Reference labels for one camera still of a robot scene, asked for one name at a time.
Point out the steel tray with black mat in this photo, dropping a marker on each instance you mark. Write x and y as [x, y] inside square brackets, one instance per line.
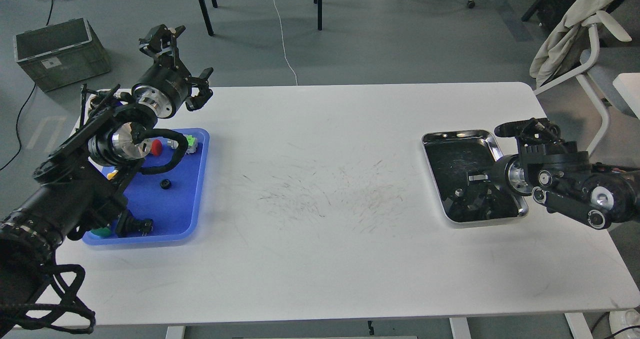
[451, 155]

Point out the black table leg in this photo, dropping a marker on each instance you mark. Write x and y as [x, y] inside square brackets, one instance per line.
[206, 18]

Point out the beige cloth on chair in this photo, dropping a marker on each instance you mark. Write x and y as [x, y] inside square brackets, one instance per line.
[562, 37]

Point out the red mushroom push button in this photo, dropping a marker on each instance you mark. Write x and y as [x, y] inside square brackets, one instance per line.
[156, 147]

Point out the white office chair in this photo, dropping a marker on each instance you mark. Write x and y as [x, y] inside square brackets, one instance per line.
[599, 70]

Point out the yellow push button switch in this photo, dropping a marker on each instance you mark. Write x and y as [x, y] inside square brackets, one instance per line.
[112, 175]

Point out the grey switch with green tab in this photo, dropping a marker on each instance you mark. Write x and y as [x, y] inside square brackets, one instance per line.
[192, 142]

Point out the grey plastic crate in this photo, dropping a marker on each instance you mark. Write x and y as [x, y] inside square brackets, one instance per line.
[61, 54]

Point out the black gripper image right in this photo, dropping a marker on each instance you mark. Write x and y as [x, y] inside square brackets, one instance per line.
[550, 170]

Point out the blue plastic tray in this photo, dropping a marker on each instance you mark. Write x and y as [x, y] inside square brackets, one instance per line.
[174, 211]

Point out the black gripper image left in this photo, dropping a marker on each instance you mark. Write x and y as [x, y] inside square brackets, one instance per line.
[163, 89]

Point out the green push button switch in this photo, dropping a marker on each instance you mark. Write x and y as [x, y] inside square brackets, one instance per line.
[102, 232]

